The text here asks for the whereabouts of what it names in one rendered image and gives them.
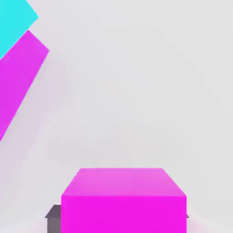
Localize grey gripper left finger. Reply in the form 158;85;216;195
27;204;62;233

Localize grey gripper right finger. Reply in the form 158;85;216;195
186;214;206;233

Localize small magenta cube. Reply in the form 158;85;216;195
61;167;187;233

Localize large magenta box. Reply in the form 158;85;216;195
0;30;50;142

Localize large cyan box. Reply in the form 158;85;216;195
0;0;39;61

